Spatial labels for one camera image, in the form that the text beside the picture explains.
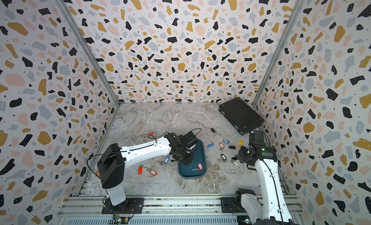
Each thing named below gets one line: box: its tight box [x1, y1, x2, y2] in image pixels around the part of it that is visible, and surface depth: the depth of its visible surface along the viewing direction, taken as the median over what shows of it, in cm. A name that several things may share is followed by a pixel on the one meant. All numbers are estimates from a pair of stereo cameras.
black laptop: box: [218, 97, 265, 136], surface depth 113 cm
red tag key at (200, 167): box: [191, 162, 204, 172], surface depth 88 cm
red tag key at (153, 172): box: [146, 167, 158, 177], surface depth 87 cm
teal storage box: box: [177, 139, 207, 179], surface depth 87 cm
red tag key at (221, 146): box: [218, 141, 226, 152], surface depth 99 cm
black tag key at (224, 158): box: [220, 153, 229, 163], surface depth 93 cm
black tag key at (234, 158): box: [229, 152, 239, 167], surface depth 92 cm
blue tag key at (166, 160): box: [159, 156, 171, 166], surface depth 92 cm
